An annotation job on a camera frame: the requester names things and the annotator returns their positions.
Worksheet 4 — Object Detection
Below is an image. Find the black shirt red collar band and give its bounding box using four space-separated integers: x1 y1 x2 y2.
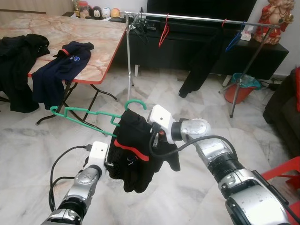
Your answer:
108 109 181 194

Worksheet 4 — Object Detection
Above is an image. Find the green clothes hanger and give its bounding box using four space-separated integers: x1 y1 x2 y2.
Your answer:
49 99 149 138

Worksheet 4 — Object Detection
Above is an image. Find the black clothes hanger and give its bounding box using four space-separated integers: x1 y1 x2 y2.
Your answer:
131 13 151 44

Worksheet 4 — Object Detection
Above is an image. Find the blue clothes hanger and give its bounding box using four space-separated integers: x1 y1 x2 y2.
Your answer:
225 21 247 53

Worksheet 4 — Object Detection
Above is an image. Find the black television console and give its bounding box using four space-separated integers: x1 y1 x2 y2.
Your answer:
114 19 290 81

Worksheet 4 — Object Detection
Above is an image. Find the black shirt yellow logo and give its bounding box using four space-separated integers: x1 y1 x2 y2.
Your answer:
179 25 226 98

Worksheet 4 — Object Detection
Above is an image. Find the orange bin teal liner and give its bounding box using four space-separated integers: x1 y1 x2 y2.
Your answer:
223 72 263 105

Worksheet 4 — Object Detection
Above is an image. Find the navy blue shirt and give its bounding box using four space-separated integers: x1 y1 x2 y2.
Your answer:
31 41 95 110

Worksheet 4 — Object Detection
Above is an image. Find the red plastic stool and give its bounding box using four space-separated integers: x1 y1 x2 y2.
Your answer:
260 156 300 225

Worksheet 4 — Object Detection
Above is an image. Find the dark brown fabric sofa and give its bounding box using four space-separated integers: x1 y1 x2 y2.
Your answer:
263 67 300 158

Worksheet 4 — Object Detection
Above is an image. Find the silver metal clothes rack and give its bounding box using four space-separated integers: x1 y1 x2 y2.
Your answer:
122 11 282 119

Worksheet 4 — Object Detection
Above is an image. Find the pink marble folding table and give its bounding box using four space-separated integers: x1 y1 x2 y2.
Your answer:
0 13 128 126

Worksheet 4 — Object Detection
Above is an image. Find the black garment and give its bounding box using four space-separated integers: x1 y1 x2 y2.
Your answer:
0 33 50 113

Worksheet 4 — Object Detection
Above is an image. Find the black flat television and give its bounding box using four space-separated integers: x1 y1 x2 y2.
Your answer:
146 0 259 22

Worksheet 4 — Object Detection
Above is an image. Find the pink white tissue box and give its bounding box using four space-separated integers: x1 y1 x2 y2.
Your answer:
243 26 256 42

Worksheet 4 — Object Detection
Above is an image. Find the black mouse plush ball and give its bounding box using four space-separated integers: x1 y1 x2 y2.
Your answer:
89 6 103 20

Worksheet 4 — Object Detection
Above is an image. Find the glass jar red lid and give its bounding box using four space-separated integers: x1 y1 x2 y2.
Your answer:
77 1 90 19

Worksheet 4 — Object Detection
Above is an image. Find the red deity figurine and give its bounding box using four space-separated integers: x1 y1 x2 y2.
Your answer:
255 0 296 45

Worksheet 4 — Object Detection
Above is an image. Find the light wooden cabinet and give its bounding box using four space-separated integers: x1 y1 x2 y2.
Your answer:
0 0 74 15

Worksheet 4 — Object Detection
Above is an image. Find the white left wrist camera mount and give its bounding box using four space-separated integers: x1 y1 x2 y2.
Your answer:
88 141 110 166

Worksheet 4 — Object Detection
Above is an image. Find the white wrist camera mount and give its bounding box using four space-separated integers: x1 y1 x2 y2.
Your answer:
148 104 177 137
88 141 110 166

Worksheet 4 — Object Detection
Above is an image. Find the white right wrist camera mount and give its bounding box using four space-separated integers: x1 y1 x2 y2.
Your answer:
148 104 177 137

